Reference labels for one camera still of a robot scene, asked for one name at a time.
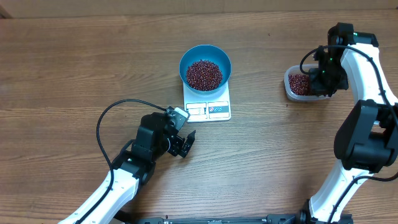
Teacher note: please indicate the beans in blue bowl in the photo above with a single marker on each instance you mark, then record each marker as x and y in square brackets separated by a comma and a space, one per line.
[204, 75]

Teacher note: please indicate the blue bowl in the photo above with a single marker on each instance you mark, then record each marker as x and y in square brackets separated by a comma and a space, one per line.
[206, 52]

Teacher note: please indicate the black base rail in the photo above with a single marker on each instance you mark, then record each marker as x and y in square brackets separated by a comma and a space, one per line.
[269, 219]

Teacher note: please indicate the clear plastic container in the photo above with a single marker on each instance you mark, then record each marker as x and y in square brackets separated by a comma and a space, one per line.
[291, 95]

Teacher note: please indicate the red adzuki beans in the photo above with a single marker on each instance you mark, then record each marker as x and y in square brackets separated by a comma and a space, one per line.
[299, 84]

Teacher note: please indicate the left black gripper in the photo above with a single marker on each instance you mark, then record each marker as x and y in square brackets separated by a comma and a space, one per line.
[175, 146]

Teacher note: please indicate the white digital kitchen scale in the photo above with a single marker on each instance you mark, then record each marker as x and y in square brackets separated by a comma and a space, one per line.
[207, 107]

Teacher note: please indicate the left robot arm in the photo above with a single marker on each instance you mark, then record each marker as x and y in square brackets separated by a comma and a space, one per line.
[134, 166]

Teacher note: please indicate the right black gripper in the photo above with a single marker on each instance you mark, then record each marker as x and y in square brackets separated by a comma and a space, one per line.
[318, 89]

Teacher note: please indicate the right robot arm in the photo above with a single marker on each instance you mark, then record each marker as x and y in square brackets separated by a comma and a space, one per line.
[367, 140]

